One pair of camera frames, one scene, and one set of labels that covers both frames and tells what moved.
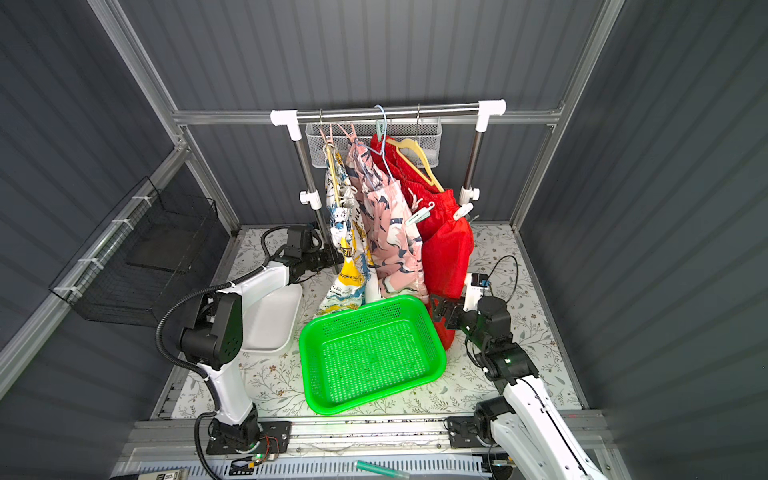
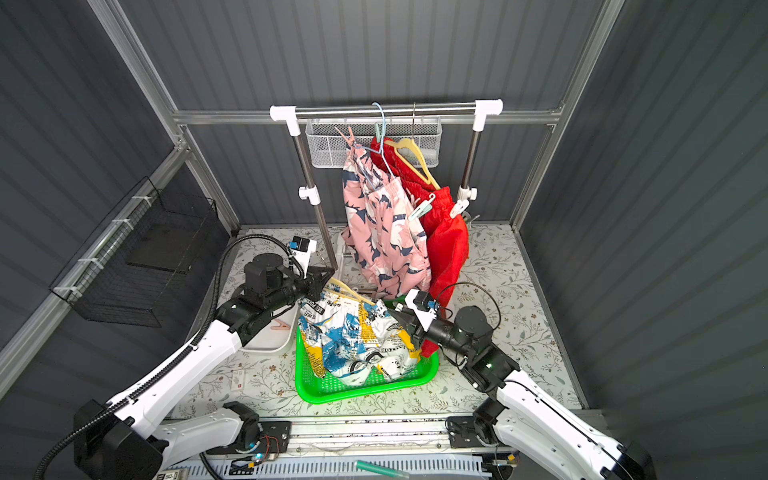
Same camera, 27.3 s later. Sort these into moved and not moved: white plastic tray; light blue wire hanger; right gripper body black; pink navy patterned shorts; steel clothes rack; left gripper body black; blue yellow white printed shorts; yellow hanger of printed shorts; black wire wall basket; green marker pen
Moved: right gripper body black; yellow hanger of printed shorts; blue yellow white printed shorts; left gripper body black
Not moved: white plastic tray; black wire wall basket; green marker pen; steel clothes rack; pink navy patterned shorts; light blue wire hanger
